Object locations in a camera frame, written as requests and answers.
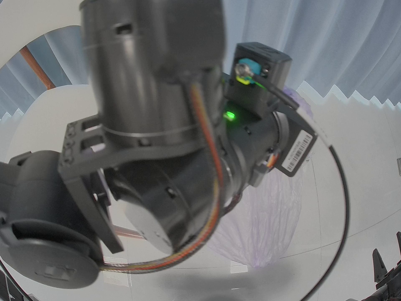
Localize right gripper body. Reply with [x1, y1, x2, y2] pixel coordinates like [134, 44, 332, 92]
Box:
[360, 265, 401, 301]

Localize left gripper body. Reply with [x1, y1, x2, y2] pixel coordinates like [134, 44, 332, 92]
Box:
[219, 105, 318, 207]

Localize purple plastic bag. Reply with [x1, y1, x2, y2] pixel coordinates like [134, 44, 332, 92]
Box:
[205, 86, 314, 268]

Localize pale blue curtain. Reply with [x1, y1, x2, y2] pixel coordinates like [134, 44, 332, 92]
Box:
[0, 0, 401, 121]

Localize black cable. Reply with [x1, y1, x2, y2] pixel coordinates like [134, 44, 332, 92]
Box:
[265, 83, 350, 301]

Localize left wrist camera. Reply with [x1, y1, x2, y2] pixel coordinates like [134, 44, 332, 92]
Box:
[225, 42, 292, 120]

